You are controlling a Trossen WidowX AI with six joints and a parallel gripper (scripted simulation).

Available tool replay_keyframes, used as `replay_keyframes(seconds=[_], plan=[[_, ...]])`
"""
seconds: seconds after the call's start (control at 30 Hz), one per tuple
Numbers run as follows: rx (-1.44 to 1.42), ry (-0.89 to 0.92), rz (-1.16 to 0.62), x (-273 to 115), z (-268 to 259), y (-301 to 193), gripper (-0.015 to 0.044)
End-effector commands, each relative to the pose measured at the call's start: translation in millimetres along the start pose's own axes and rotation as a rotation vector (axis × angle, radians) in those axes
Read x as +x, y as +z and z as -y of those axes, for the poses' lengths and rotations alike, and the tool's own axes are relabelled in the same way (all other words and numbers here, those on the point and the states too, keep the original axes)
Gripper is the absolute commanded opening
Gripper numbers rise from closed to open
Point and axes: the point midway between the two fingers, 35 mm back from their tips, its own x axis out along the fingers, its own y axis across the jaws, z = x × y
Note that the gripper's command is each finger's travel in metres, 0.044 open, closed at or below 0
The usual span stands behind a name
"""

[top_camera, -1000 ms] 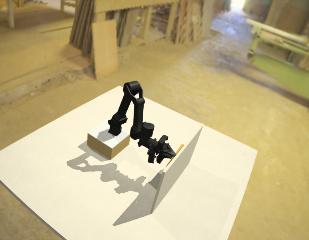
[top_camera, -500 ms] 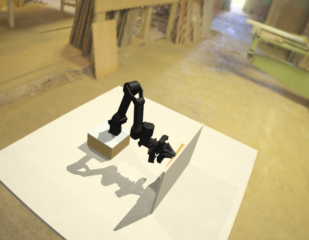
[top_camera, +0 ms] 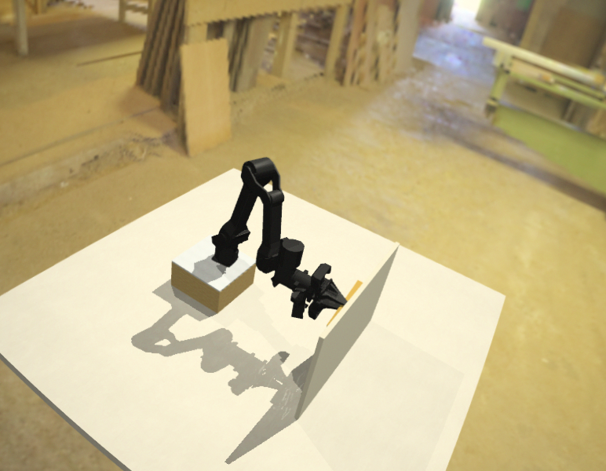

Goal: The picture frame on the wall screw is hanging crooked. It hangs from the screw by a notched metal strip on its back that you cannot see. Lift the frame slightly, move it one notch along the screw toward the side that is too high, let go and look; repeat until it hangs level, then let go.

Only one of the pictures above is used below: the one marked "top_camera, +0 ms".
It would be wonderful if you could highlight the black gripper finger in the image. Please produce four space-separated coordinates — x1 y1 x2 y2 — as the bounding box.
319 278 348 305
317 299 341 312

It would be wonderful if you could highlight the wooden picture frame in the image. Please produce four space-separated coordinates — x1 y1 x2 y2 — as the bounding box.
327 280 363 327

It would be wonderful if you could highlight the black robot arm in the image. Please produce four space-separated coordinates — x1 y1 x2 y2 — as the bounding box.
211 157 310 319

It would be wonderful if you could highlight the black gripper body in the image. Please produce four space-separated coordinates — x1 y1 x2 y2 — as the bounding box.
290 263 332 320

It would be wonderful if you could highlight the cream wall panel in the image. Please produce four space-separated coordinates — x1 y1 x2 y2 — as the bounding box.
294 242 400 420

